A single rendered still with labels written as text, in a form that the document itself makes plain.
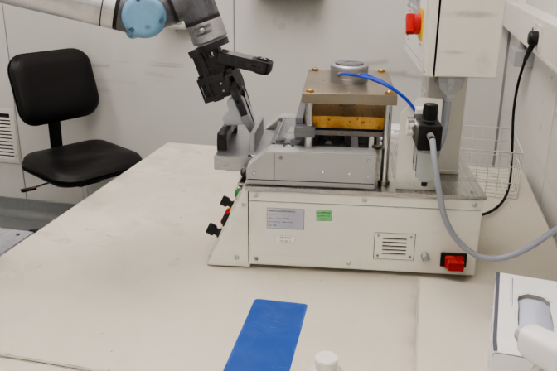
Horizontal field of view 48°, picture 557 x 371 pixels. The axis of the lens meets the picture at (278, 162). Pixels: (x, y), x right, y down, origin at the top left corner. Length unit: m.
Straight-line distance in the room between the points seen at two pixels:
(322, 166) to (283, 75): 1.71
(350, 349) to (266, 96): 2.00
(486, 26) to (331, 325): 0.59
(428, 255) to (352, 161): 0.24
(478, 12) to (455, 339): 0.55
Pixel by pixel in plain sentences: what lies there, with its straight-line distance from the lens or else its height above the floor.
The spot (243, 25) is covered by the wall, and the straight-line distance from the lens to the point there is 2.90.
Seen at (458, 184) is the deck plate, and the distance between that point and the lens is 1.28.
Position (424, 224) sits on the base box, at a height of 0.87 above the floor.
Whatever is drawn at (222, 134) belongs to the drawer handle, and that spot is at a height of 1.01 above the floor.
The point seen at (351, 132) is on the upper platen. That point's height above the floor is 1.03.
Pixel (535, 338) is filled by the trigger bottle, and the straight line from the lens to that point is 0.59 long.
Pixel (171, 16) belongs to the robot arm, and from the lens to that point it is 1.30.
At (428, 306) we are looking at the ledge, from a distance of 1.10.
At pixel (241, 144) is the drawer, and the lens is 1.34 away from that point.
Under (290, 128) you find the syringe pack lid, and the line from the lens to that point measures 1.34.
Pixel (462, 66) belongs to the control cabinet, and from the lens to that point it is 1.16.
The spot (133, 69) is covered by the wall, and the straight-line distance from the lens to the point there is 3.13.
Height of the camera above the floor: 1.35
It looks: 18 degrees down
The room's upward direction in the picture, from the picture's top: 1 degrees clockwise
